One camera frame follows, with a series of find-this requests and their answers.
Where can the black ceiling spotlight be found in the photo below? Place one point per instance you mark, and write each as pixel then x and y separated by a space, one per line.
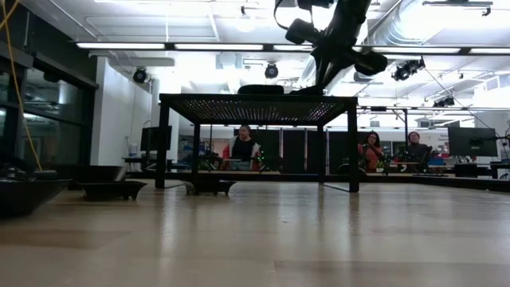
pixel 271 71
pixel 140 75

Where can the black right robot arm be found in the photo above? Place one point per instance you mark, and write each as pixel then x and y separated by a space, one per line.
pixel 350 16

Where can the small black square plate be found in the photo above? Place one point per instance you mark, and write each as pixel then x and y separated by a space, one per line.
pixel 210 186
pixel 113 189

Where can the silver ventilation duct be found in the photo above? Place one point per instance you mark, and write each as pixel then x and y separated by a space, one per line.
pixel 382 30

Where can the blue box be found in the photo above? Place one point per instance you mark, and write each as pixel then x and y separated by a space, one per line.
pixel 436 162

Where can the black track light cluster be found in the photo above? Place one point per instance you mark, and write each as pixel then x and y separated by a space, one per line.
pixel 402 72

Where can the person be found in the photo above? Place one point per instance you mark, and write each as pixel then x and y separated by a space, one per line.
pixel 416 153
pixel 242 149
pixel 370 155

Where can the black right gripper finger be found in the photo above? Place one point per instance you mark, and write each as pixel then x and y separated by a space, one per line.
pixel 332 75
pixel 319 75

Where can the black equipment case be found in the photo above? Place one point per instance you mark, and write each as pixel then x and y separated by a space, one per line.
pixel 466 170

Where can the small potted plant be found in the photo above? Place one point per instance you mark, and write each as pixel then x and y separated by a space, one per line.
pixel 380 165

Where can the small black robot arm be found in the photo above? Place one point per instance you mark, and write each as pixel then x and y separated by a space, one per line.
pixel 261 159

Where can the black computer monitor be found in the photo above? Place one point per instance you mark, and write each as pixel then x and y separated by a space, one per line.
pixel 151 138
pixel 472 141

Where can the long ceiling light bar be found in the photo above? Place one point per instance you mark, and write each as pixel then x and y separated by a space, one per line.
pixel 219 46

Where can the black partition panels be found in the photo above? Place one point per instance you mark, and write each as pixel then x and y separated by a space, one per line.
pixel 295 151

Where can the white bottle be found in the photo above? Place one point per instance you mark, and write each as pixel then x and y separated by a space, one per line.
pixel 133 150

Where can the black perforated metal stand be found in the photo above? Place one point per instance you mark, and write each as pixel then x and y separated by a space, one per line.
pixel 239 97

